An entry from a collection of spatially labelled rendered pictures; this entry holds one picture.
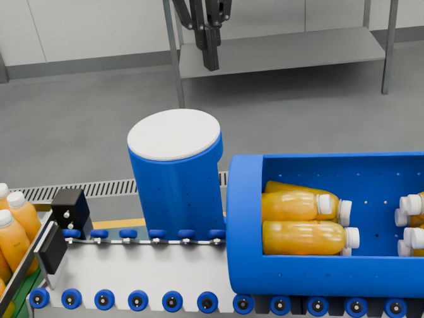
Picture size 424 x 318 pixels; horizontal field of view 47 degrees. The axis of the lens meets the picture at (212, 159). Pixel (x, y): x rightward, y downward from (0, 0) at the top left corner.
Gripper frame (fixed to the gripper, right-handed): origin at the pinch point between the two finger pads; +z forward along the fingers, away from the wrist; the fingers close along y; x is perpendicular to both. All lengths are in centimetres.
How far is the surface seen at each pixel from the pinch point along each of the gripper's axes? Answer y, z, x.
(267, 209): 7.1, 34.6, -2.9
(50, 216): -34, 50, 41
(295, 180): 19.6, 38.5, 7.0
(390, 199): 37, 44, -4
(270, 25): 172, 112, 296
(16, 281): -45, 51, 23
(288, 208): 10.4, 34.1, -5.3
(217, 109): 92, 142, 236
